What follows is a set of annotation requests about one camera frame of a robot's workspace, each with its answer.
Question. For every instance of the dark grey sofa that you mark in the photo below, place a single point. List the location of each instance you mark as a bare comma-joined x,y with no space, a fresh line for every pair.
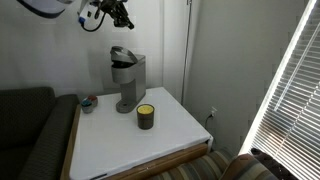
35,126

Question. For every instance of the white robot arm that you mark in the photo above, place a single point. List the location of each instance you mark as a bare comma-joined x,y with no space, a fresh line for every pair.
89,8

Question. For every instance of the grey coffeemaker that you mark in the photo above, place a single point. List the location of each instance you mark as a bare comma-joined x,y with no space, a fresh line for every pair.
129,71

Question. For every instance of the blue succulent in pot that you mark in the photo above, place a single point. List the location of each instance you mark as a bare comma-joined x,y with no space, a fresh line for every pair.
86,106

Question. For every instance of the dark glass yellow candle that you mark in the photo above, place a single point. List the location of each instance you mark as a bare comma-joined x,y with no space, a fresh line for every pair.
145,116

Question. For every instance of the thin floor lamp pole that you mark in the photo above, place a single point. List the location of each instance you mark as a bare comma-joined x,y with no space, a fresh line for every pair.
188,19

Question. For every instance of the striped sofa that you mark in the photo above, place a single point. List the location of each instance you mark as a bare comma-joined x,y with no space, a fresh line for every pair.
222,165

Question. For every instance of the red succulent in pot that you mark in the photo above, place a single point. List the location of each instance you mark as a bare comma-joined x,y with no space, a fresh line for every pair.
93,99

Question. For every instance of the white table top board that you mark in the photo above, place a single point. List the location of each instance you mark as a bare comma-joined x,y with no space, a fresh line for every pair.
108,142

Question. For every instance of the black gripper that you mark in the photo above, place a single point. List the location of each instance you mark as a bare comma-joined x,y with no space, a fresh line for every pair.
116,6

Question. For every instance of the wooden side table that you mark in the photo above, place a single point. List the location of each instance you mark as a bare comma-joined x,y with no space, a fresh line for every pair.
140,171

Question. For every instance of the wall outlet with plug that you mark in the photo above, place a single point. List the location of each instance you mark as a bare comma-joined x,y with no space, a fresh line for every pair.
211,116

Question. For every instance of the white window blinds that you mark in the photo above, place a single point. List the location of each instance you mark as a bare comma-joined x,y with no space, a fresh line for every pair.
287,124

